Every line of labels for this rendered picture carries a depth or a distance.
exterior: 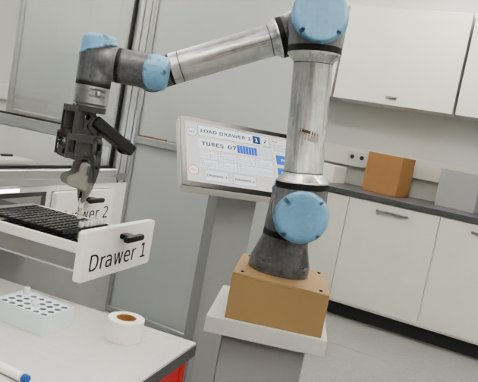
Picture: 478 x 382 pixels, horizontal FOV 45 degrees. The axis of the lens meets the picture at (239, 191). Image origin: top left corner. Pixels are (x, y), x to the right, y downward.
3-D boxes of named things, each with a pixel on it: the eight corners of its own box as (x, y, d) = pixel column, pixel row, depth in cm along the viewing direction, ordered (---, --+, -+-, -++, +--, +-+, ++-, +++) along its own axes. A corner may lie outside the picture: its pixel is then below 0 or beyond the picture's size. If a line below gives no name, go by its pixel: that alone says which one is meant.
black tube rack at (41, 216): (103, 248, 144) (108, 223, 143) (58, 259, 128) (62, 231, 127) (32, 228, 151) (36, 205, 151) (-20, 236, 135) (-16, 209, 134)
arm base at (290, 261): (302, 267, 152) (310, 231, 151) (312, 283, 137) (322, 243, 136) (246, 256, 151) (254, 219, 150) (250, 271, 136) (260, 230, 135)
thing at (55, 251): (139, 255, 145) (143, 232, 144) (77, 273, 121) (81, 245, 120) (13, 220, 158) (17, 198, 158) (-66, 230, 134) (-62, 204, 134)
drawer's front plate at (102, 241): (148, 262, 146) (155, 220, 145) (78, 284, 119) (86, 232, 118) (142, 261, 147) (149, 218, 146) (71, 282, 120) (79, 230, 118)
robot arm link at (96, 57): (117, 36, 121) (77, 28, 120) (109, 89, 122) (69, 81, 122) (125, 41, 128) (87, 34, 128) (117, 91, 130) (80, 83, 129)
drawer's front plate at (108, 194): (110, 222, 186) (115, 189, 185) (51, 232, 159) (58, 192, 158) (105, 221, 187) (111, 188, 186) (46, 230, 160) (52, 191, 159)
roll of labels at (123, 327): (105, 343, 106) (108, 323, 106) (103, 329, 113) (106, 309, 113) (143, 345, 109) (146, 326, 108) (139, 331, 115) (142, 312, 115)
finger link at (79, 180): (61, 201, 126) (66, 158, 125) (86, 202, 129) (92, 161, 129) (65, 203, 123) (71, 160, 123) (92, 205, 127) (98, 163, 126)
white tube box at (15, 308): (72, 325, 112) (75, 306, 112) (42, 336, 104) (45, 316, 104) (23, 307, 117) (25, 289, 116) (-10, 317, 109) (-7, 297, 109)
